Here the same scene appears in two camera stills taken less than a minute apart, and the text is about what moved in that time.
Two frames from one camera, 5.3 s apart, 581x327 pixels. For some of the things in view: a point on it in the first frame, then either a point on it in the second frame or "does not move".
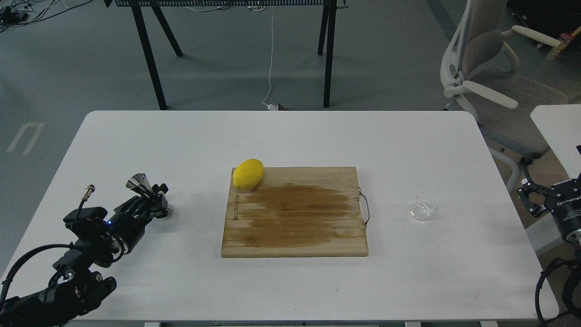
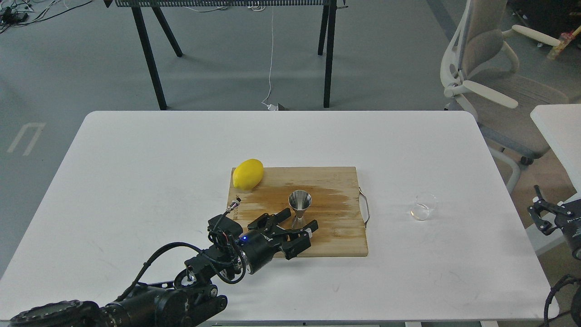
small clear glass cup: (424, 203) does not move
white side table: (560, 125) does not move
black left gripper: (129, 225) → (258, 248)
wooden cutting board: (314, 211) does not move
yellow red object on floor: (565, 39) does not move
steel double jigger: (140, 181) → (299, 200)
